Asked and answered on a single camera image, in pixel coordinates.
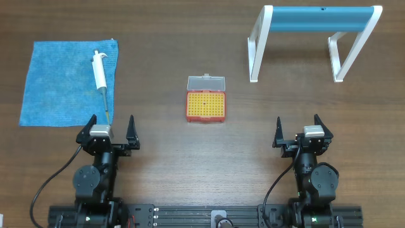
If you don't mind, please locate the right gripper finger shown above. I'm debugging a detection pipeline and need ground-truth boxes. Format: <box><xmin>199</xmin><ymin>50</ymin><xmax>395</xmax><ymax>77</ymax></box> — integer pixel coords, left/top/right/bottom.
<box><xmin>272</xmin><ymin>116</ymin><xmax>286</xmax><ymax>148</ymax></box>
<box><xmin>313</xmin><ymin>113</ymin><xmax>334</xmax><ymax>140</ymax></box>

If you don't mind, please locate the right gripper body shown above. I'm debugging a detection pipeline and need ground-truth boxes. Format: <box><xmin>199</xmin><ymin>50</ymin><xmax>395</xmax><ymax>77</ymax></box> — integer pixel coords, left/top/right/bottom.
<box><xmin>272</xmin><ymin>134</ymin><xmax>333</xmax><ymax>158</ymax></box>

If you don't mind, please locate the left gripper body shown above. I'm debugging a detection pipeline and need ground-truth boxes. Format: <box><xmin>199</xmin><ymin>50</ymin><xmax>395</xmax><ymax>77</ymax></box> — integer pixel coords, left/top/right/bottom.
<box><xmin>77</xmin><ymin>134</ymin><xmax>141</xmax><ymax>157</ymax></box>

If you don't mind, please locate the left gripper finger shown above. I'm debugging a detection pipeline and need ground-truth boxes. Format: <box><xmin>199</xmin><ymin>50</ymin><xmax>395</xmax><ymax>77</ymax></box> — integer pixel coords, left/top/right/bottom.
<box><xmin>125</xmin><ymin>114</ymin><xmax>141</xmax><ymax>150</ymax></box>
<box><xmin>75</xmin><ymin>113</ymin><xmax>98</xmax><ymax>143</ymax></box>

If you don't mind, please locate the white pipette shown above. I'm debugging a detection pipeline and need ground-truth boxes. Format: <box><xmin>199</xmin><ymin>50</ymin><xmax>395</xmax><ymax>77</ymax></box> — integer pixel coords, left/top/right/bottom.
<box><xmin>91</xmin><ymin>49</ymin><xmax>111</xmax><ymax>125</ymax></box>

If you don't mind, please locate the blue cloth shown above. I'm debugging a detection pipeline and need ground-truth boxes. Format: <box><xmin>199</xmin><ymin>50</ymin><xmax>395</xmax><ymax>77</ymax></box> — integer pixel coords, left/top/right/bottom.
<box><xmin>18</xmin><ymin>39</ymin><xmax>120</xmax><ymax>127</ymax></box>

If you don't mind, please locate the red and yellow tip box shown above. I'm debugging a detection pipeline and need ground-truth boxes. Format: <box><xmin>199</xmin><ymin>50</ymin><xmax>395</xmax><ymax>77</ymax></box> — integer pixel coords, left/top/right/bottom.
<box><xmin>185</xmin><ymin>73</ymin><xmax>227</xmax><ymax>124</ymax></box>

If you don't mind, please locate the white and blue stand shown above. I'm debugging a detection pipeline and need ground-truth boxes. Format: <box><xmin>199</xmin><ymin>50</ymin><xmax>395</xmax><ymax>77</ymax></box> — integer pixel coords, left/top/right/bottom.
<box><xmin>247</xmin><ymin>4</ymin><xmax>383</xmax><ymax>83</ymax></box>

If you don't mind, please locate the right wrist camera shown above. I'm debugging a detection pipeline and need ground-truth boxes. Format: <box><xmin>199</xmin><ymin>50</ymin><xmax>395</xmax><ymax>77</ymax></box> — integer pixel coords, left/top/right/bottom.
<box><xmin>302</xmin><ymin>125</ymin><xmax>326</xmax><ymax>138</ymax></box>

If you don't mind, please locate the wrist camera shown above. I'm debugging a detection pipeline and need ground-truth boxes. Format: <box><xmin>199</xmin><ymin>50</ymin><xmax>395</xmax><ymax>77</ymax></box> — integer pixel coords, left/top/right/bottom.
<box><xmin>302</xmin><ymin>125</ymin><xmax>326</xmax><ymax>138</ymax></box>
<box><xmin>89</xmin><ymin>124</ymin><xmax>114</xmax><ymax>141</ymax></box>

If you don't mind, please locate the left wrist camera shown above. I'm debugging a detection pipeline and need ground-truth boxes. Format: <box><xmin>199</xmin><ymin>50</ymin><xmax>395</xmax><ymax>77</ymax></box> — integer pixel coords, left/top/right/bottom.
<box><xmin>89</xmin><ymin>124</ymin><xmax>114</xmax><ymax>141</ymax></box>

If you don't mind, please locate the black cable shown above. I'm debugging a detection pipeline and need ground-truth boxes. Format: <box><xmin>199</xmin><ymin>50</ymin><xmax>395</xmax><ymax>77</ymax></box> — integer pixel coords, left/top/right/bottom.
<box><xmin>261</xmin><ymin>142</ymin><xmax>302</xmax><ymax>228</ymax></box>
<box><xmin>29</xmin><ymin>144</ymin><xmax>83</xmax><ymax>228</ymax></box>

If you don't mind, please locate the mounting rail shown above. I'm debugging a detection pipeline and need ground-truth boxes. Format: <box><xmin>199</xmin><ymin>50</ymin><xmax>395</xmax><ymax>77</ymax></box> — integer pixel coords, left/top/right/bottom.
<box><xmin>47</xmin><ymin>204</ymin><xmax>363</xmax><ymax>228</ymax></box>

